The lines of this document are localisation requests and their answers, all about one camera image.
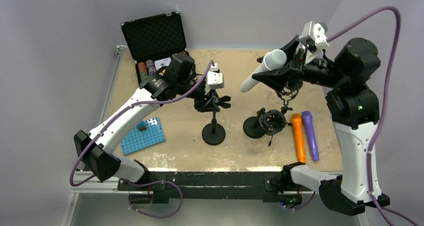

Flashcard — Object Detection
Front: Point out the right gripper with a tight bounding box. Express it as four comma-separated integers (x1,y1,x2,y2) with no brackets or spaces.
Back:
253,34,347,92

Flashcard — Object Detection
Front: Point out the white microphone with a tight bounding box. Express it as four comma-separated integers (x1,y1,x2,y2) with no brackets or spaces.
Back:
240,49,287,93

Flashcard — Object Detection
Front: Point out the black clip round base stand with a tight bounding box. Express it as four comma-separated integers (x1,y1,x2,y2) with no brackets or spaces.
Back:
201,112,226,146

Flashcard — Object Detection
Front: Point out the black shock mount round stand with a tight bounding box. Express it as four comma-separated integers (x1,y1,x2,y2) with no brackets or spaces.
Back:
242,107,288,140

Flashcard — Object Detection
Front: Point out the black tripod shock mount stand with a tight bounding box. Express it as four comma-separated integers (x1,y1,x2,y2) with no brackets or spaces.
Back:
266,82,303,146

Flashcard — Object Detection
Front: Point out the purple microphone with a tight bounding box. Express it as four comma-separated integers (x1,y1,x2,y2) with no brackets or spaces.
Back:
301,111,320,161

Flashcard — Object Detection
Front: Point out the orange microphone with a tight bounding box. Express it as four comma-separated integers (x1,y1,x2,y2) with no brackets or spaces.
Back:
291,113,306,163

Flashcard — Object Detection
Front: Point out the black silver-head microphone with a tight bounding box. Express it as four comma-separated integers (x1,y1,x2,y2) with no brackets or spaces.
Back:
319,22,328,33

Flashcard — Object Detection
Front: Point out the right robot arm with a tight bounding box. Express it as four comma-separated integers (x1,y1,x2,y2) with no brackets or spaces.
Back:
252,37,390,216

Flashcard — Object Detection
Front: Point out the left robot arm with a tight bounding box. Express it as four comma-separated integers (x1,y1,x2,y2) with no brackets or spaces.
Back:
73,53,231,191

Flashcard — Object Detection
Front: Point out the white card box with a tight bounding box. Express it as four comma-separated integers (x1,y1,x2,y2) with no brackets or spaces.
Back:
153,57,172,70

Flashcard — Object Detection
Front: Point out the small blue brick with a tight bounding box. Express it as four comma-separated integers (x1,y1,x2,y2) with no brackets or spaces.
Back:
136,121,147,132

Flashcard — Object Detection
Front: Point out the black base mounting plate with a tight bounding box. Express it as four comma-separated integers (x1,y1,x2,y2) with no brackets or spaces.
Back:
117,171,299,204

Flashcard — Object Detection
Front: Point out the black poker chip case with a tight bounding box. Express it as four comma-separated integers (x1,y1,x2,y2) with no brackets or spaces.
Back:
120,11,189,84

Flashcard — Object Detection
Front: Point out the blue building baseplate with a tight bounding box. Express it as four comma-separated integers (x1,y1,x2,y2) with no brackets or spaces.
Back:
121,117,166,156

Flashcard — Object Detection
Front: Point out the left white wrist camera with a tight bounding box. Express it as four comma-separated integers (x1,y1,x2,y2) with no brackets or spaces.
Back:
206,63,225,92

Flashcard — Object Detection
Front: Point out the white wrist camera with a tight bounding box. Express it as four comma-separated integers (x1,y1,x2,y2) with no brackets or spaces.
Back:
206,63,225,92
299,21,329,65

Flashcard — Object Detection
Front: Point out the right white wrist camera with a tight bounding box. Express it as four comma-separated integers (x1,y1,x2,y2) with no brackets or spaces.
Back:
299,21,329,65

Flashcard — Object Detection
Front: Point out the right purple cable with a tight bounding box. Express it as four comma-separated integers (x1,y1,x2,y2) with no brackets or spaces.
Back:
326,5,418,226

